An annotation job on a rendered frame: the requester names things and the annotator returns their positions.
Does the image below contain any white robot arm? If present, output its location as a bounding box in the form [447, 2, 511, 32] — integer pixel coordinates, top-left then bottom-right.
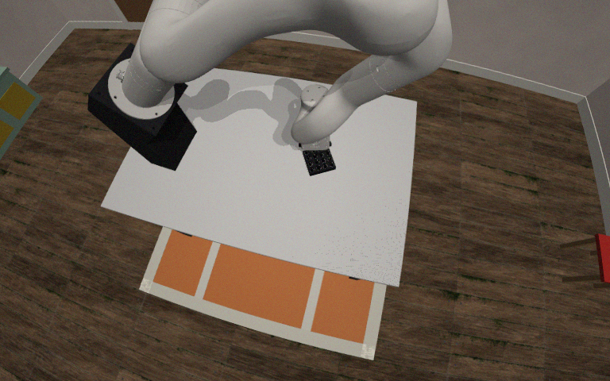
[108, 0, 452, 144]

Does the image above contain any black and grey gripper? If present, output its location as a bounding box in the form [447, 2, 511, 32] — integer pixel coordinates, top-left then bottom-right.
[299, 136, 332, 157]

